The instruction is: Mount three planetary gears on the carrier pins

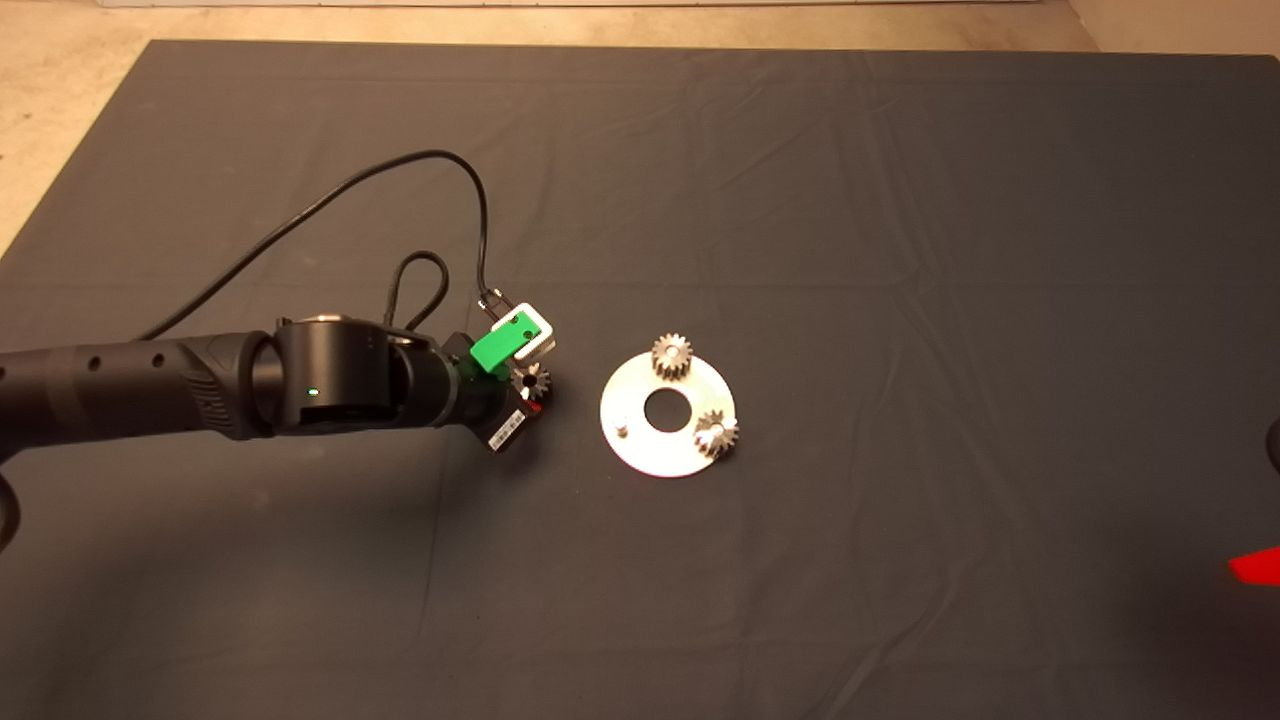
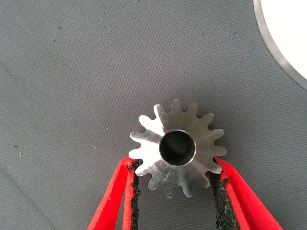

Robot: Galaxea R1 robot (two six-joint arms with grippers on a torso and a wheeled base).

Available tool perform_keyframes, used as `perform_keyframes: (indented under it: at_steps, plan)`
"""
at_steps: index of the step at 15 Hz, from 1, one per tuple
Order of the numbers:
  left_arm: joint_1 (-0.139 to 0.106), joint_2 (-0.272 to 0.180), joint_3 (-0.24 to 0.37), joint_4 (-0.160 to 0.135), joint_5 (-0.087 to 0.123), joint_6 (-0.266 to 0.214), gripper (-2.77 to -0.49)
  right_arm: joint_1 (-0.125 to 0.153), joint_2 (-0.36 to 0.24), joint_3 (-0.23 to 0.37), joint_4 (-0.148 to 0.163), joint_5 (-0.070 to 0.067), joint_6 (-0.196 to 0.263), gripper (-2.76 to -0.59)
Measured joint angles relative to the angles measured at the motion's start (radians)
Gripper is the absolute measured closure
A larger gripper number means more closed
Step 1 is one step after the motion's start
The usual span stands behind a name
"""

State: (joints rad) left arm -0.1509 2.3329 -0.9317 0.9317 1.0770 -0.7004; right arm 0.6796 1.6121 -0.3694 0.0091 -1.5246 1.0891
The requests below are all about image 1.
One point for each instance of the green left camera mount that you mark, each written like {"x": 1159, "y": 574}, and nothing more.
{"x": 495, "y": 348}

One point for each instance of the round metal carrier plate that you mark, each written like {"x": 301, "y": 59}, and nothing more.
{"x": 640, "y": 450}

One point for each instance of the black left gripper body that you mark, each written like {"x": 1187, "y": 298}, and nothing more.
{"x": 495, "y": 415}

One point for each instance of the small steel planetary gear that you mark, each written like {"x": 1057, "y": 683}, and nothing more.
{"x": 537, "y": 380}
{"x": 712, "y": 440}
{"x": 665, "y": 366}

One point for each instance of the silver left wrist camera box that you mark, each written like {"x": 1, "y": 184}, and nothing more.
{"x": 540, "y": 342}

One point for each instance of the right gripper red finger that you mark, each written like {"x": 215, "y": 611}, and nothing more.
{"x": 1262, "y": 568}

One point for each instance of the dark grey table cloth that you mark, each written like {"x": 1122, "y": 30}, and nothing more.
{"x": 800, "y": 200}

